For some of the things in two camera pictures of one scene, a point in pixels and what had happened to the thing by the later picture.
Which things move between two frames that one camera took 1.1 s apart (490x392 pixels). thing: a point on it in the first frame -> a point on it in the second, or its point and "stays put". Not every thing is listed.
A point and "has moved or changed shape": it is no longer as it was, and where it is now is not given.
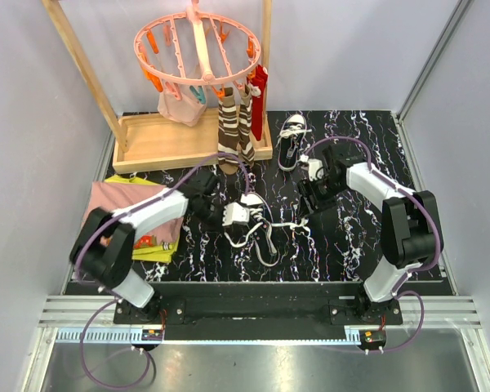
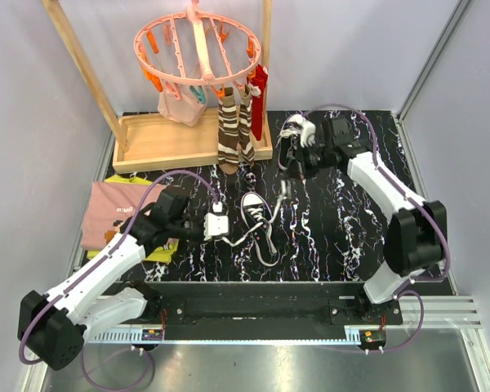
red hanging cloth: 258,77 stays put
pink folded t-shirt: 110,195 stays put
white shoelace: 256,214 has moved or changed shape
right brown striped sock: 245,133 stays put
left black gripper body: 211,215 -> 184,229
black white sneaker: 263,230 stays put
